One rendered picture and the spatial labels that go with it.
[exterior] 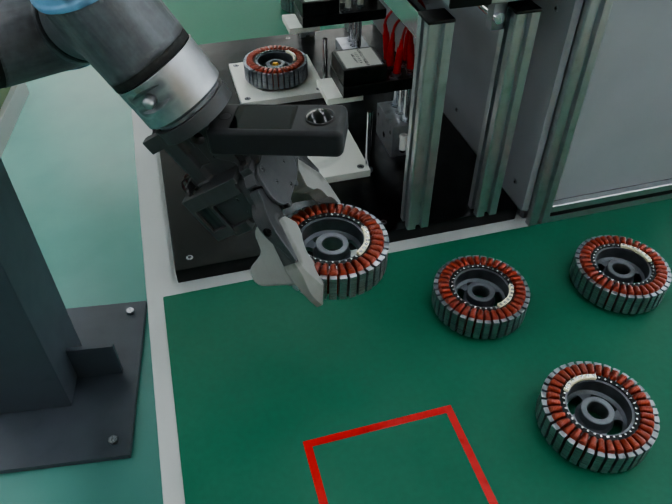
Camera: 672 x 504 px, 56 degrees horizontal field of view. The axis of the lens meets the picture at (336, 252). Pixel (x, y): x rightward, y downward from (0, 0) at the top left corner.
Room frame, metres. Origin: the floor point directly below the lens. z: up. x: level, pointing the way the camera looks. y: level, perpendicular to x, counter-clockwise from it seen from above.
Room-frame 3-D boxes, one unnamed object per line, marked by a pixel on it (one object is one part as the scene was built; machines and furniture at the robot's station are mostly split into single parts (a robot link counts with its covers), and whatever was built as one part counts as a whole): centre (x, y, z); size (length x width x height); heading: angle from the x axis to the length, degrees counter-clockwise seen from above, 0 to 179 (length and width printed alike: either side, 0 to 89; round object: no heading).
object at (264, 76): (1.04, 0.11, 0.80); 0.11 x 0.11 x 0.04
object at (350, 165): (0.81, 0.04, 0.78); 0.15 x 0.15 x 0.01; 16
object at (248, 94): (1.04, 0.11, 0.78); 0.15 x 0.15 x 0.01; 16
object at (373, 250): (0.46, 0.00, 0.89); 0.11 x 0.11 x 0.04
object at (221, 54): (0.93, 0.06, 0.76); 0.64 x 0.47 x 0.02; 16
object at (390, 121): (0.85, -0.10, 0.80); 0.07 x 0.05 x 0.06; 16
